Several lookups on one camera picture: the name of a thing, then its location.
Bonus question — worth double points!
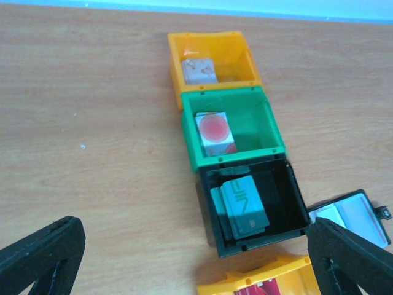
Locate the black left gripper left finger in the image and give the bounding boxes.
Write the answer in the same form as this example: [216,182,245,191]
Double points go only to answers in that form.
[1,216,86,294]

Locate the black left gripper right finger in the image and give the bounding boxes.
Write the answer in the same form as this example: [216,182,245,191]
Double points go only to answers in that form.
[306,218,392,294]

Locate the red card in bin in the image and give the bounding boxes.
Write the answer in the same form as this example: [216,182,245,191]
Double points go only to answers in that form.
[234,279,281,295]

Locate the teal cards in bin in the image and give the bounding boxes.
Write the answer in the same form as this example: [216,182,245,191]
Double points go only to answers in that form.
[210,175,270,241]

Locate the white red-circle cards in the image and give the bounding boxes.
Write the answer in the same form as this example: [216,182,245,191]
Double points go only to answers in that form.
[195,112,238,157]

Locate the beige patterned cards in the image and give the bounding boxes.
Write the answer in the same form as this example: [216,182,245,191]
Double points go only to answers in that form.
[181,58,218,85]

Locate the near yellow plastic bin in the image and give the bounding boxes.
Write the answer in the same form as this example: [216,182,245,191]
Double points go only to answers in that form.
[197,254,321,294]

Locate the yellow plastic bin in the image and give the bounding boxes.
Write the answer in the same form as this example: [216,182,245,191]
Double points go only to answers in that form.
[168,31,263,110]
[197,254,321,294]

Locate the black plastic bin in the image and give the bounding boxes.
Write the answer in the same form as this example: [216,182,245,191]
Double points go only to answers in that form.
[196,154,311,258]

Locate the green plastic bin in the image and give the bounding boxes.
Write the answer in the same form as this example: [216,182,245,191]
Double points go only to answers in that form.
[181,87,287,172]

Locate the far yellow plastic bin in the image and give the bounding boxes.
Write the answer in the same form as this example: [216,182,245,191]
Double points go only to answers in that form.
[168,31,263,110]

